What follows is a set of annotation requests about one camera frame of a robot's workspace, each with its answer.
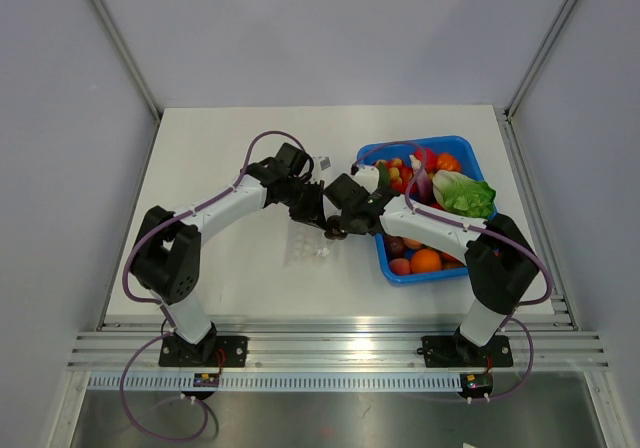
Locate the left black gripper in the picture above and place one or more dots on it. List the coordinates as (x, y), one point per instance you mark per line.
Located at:
(314, 213)

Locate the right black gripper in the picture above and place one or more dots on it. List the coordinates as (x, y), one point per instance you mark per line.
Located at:
(351, 229)

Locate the black eggplant toy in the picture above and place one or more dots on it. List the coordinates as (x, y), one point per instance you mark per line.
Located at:
(333, 229)

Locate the clear zip top bag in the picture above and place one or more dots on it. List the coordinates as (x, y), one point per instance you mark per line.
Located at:
(305, 244)

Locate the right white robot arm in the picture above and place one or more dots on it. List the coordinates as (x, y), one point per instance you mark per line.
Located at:
(500, 263)

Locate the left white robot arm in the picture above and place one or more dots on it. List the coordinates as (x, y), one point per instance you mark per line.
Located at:
(166, 257)

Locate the dark purple plum toy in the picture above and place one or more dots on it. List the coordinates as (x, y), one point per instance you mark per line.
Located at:
(394, 247)

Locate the green leaf toy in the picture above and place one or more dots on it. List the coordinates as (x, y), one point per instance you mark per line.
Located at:
(384, 179)

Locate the small pink peach toy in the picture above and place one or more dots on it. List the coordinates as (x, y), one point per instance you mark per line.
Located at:
(400, 267)

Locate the lychee cluster toy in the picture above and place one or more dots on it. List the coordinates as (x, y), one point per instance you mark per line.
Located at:
(401, 174)

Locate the orange fruit toy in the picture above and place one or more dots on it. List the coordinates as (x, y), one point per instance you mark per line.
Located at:
(425, 261)

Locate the purple onion toy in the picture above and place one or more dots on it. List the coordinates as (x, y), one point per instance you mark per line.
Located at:
(423, 183)

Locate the red strawberry toy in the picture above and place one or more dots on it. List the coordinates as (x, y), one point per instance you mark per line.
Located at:
(427, 158)

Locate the orange persimmon toy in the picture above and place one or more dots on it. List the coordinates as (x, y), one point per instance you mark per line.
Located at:
(447, 162)

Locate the green cabbage toy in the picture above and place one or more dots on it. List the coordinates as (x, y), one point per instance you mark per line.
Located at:
(461, 195)

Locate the blue plastic bin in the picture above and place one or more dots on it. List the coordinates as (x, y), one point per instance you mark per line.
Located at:
(460, 149)

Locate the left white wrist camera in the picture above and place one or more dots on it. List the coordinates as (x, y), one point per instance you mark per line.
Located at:
(322, 164)

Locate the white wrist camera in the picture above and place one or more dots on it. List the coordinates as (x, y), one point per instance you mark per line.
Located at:
(367, 176)
(322, 164)

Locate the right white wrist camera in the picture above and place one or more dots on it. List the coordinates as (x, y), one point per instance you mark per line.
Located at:
(367, 176)

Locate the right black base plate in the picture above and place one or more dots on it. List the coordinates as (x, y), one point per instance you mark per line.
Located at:
(437, 350)

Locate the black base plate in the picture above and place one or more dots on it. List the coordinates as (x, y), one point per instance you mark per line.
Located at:
(437, 350)
(224, 351)

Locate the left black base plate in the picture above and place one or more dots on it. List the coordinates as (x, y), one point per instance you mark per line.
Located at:
(224, 351)

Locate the aluminium mounting rail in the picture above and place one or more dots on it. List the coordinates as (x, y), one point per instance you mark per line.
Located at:
(340, 344)

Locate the white slotted cable duct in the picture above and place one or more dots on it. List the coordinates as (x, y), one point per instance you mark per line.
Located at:
(277, 382)

